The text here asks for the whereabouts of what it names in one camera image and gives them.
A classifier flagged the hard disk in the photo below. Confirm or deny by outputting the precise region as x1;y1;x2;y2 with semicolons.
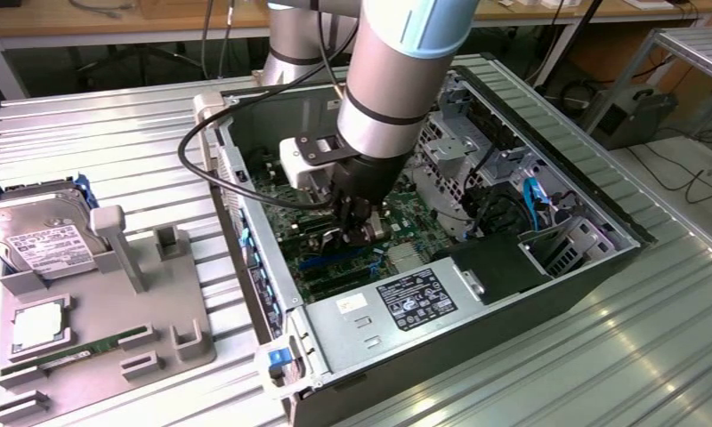
0;186;113;281

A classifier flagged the CPU chip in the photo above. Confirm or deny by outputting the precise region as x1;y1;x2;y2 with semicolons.
11;304;73;353

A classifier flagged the silver chipset heatsink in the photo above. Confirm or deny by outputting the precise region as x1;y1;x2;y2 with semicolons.
387;246;430;273

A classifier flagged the black and silver PC case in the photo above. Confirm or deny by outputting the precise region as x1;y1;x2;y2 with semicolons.
192;52;658;427

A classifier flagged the grey parts rack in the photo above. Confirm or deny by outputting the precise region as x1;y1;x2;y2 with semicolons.
0;206;219;423

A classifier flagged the green RAM stick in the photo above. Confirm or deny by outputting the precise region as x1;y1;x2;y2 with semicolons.
15;326;153;373

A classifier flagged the black power cable bundle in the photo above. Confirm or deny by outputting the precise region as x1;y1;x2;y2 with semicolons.
466;133;539;237

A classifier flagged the blue expansion slot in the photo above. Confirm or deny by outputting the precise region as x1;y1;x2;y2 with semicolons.
297;254;337;271

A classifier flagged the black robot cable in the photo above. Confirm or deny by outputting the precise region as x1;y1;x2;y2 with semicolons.
177;26;362;211

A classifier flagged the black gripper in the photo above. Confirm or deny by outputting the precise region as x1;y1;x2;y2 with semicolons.
329;150;406;213

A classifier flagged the blue SATA wire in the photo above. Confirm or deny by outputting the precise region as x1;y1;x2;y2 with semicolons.
523;174;548;233

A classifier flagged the perforated metal disk bay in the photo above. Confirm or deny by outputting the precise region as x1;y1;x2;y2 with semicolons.
519;215;640;279

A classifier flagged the green motherboard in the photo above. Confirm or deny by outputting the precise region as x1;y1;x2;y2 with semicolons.
245;150;470;303

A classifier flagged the black plastic shroud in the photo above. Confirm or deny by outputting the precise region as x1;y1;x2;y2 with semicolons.
450;233;555;307

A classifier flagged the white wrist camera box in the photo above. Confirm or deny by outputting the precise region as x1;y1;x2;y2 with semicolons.
276;136;337;190

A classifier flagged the aluminium frame table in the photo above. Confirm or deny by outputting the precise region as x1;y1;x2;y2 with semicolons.
614;26;712;117

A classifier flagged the black equipment box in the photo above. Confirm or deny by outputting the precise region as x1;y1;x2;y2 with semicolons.
590;86;679;151

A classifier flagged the metal drive cage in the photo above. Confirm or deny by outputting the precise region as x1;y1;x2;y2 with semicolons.
418;70;551;188

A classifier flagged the blue disk carrier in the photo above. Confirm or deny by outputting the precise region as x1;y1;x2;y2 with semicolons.
0;173;101;214

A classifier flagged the silver power supply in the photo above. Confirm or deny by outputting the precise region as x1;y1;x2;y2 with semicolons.
300;257;494;379

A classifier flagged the wooden desk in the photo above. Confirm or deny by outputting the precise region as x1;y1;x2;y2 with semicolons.
0;0;712;99

